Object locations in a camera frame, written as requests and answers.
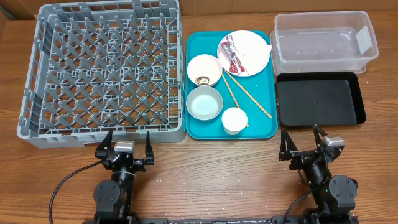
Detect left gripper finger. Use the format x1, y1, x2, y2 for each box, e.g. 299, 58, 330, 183
145, 131, 154, 165
95, 130, 113, 158

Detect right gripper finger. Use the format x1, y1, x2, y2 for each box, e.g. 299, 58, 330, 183
313, 124, 327, 147
279, 129, 298, 161

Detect white paper cup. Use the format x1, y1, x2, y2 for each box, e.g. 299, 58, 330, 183
221, 107, 248, 135

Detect grey bowl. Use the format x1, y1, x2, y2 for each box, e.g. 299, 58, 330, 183
186, 86, 223, 121

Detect white rice leftovers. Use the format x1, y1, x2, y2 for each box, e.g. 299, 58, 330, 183
195, 76, 210, 86

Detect foil wrapper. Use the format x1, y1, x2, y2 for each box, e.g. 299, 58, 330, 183
220, 35, 245, 74

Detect pink bowl with rice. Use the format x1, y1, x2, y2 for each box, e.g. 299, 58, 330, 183
187, 54, 223, 86

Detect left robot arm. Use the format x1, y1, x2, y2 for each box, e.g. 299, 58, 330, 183
93, 131, 154, 224

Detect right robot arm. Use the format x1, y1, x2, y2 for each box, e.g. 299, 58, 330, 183
272, 125, 359, 224

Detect black tray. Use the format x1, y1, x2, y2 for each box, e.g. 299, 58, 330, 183
276, 72, 366, 128

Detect wooden chopstick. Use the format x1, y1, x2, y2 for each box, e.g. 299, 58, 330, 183
221, 73, 240, 108
223, 69, 272, 119

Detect teal serving tray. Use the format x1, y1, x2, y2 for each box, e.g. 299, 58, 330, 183
185, 31, 279, 140

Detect grey plastic dish rack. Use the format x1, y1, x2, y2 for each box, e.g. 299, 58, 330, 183
17, 1, 186, 148

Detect clear plastic bin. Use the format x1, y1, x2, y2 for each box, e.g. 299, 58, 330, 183
270, 11, 379, 75

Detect white round plate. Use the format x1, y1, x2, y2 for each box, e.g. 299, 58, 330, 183
217, 30, 272, 77

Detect cardboard backdrop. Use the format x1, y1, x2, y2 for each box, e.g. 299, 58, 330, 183
1, 0, 397, 19

